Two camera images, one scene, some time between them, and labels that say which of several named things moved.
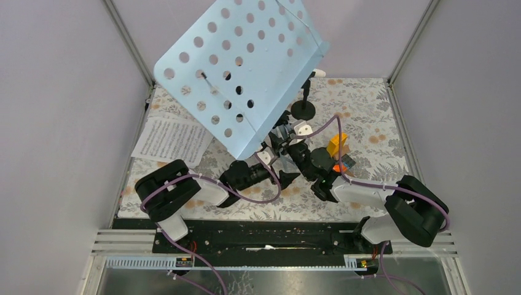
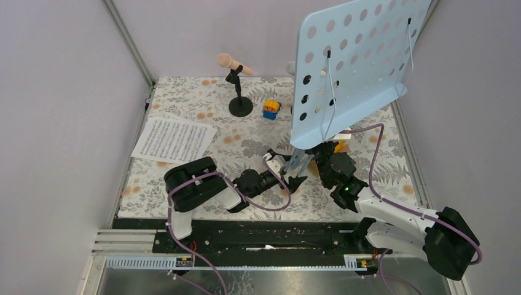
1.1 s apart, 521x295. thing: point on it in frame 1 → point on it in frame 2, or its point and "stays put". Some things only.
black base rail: x=267 y=238 stays put
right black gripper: x=279 y=142 → x=329 y=142
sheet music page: x=167 y=136 stays put
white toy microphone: x=319 y=73 → x=290 y=67
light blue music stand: x=239 y=65 → x=351 y=62
